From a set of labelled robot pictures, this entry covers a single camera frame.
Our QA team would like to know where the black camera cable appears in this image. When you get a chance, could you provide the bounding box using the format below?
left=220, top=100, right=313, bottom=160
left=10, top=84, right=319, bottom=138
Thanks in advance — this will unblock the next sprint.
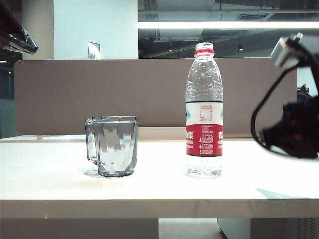
left=250, top=66, right=291, bottom=153

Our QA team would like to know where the brown desk divider panel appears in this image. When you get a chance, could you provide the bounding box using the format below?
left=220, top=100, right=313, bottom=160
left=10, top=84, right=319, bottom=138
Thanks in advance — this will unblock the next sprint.
left=13, top=58, right=299, bottom=136

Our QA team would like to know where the long white ceiling light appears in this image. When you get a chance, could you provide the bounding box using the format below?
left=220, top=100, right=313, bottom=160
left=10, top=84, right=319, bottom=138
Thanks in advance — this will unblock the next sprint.
left=137, top=21, right=319, bottom=29

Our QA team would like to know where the grey transparent faceted mug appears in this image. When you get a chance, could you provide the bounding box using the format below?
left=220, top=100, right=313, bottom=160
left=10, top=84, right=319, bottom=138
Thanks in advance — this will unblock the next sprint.
left=85, top=115, right=140, bottom=178

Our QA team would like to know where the grey cabinet under table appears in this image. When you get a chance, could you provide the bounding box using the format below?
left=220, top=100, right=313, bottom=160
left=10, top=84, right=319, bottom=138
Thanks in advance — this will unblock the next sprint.
left=216, top=218, right=319, bottom=239

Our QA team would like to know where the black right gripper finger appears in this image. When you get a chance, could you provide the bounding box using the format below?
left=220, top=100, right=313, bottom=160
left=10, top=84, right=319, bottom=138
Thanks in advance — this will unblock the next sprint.
left=261, top=124, right=288, bottom=150

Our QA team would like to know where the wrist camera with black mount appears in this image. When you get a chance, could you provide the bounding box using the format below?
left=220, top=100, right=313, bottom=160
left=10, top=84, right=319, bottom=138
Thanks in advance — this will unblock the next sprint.
left=270, top=32, right=309, bottom=69

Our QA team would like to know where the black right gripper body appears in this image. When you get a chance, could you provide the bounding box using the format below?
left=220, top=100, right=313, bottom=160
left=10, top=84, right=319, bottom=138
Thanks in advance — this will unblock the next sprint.
left=281, top=95, right=319, bottom=159

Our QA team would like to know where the clear red-label water bottle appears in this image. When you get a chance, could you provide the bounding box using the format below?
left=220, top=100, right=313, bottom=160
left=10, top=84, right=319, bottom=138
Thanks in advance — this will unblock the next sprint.
left=185, top=42, right=224, bottom=179

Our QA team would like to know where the silver wall plaque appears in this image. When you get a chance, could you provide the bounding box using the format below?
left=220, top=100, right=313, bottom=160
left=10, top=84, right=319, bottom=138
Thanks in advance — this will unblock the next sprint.
left=87, top=41, right=101, bottom=60

